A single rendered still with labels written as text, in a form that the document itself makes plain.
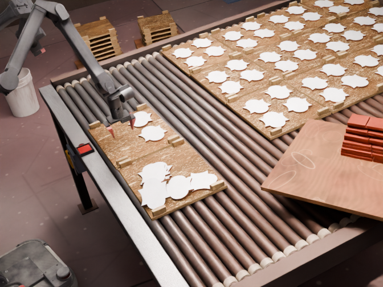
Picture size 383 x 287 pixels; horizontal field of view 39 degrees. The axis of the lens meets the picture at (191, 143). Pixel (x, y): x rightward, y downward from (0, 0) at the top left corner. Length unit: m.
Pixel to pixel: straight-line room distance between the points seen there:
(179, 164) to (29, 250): 1.25
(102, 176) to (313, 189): 0.98
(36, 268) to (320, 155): 1.72
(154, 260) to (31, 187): 2.32
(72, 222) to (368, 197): 2.26
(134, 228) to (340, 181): 0.82
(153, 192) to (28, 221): 1.81
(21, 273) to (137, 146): 1.04
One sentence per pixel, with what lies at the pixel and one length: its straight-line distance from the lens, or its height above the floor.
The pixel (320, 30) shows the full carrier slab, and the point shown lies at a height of 0.94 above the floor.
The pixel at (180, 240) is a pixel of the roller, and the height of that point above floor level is 0.92.
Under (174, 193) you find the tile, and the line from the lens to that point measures 2.24.
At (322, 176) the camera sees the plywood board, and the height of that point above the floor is 1.04.
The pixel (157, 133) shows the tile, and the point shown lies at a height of 0.95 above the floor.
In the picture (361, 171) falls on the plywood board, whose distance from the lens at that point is 2.13.
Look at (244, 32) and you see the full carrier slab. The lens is 3.58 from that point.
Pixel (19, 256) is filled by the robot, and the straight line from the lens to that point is 3.30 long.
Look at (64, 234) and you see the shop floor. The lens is 3.69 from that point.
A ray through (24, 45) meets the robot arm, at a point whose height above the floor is 1.54.
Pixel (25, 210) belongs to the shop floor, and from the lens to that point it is 4.01.
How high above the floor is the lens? 2.36
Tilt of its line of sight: 34 degrees down
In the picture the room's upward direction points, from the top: 10 degrees counter-clockwise
